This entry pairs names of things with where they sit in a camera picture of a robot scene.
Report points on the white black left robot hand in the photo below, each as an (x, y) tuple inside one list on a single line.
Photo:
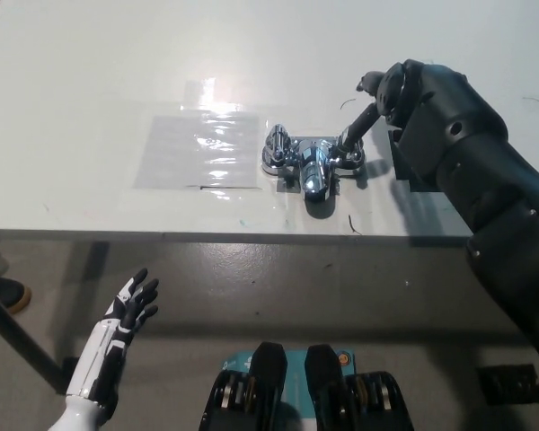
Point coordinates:
[(121, 323)]

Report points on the black tape square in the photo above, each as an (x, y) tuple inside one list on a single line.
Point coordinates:
[(402, 166)]

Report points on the black teal robot torso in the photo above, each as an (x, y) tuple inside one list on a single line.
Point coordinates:
[(269, 390)]

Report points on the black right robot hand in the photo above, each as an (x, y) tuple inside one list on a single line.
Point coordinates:
[(444, 112)]

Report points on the black table leg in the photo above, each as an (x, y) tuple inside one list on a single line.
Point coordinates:
[(22, 341)]

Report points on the black floor foot plate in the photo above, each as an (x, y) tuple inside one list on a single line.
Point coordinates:
[(505, 384)]

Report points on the black shoe tan sole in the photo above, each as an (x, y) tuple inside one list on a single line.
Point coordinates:
[(9, 294)]

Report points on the grey transparent plastic sheet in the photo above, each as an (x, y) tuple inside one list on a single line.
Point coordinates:
[(175, 155)]

